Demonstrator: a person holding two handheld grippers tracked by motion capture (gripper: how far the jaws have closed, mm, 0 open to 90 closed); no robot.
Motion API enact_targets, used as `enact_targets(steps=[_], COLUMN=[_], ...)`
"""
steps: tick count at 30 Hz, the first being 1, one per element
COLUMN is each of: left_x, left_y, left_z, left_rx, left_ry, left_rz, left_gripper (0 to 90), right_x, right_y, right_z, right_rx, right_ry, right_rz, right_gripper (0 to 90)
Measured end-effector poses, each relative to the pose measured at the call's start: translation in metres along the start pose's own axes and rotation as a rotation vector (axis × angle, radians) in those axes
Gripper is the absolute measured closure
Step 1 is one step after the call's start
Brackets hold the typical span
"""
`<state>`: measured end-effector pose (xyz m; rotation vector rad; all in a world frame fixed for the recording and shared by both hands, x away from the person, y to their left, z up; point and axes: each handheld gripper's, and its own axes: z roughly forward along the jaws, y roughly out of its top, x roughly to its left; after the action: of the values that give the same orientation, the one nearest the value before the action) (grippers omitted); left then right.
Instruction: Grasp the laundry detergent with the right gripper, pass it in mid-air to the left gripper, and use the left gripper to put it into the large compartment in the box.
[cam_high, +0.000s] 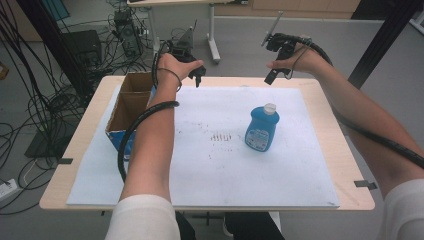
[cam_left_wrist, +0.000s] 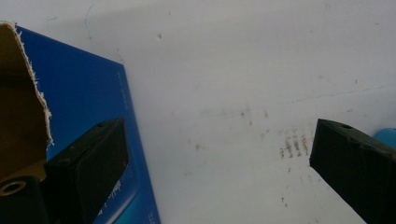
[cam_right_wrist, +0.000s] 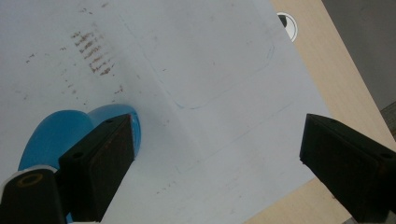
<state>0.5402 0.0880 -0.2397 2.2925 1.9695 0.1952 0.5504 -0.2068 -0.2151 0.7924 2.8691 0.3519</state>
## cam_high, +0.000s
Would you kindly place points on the teal panel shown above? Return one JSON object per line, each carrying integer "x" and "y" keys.
{"x": 55, "y": 8}

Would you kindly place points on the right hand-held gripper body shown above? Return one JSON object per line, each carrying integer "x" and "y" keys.
{"x": 283, "y": 45}

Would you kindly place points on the black tape strip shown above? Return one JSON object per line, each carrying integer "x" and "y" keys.
{"x": 365, "y": 184}
{"x": 65, "y": 161}

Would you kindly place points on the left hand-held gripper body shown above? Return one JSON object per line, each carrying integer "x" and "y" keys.
{"x": 182, "y": 46}

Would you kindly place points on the person's left hand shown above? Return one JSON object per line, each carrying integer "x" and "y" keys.
{"x": 171, "y": 66}

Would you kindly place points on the black metal frame post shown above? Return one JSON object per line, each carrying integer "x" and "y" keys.
{"x": 383, "y": 40}
{"x": 43, "y": 30}

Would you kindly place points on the black equipment case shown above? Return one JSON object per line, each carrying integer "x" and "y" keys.
{"x": 83, "y": 46}

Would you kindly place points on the person's left leg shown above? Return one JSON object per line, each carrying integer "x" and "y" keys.
{"x": 186, "y": 230}

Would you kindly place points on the light wooden cabinet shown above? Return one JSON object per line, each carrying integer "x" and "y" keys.
{"x": 300, "y": 6}

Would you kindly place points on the white table mat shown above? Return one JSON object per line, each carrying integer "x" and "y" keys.
{"x": 216, "y": 173}

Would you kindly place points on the grey computer tower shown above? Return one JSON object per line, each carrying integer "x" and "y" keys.
{"x": 128, "y": 33}

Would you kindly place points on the person's right leg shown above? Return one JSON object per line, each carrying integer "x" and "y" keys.
{"x": 253, "y": 226}

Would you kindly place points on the blue bottle with white cap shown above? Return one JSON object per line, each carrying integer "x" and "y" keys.
{"x": 261, "y": 130}

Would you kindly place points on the person's right hand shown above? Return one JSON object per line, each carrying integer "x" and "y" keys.
{"x": 306, "y": 61}

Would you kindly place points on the person's leg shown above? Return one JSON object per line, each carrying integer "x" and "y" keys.
{"x": 253, "y": 226}
{"x": 186, "y": 230}

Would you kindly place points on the white power strip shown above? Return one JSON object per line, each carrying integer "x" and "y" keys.
{"x": 7, "y": 190}

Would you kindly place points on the white desk with metal legs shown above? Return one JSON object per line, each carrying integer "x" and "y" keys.
{"x": 212, "y": 33}

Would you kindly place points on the blue cardboard box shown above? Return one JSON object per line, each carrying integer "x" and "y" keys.
{"x": 128, "y": 110}

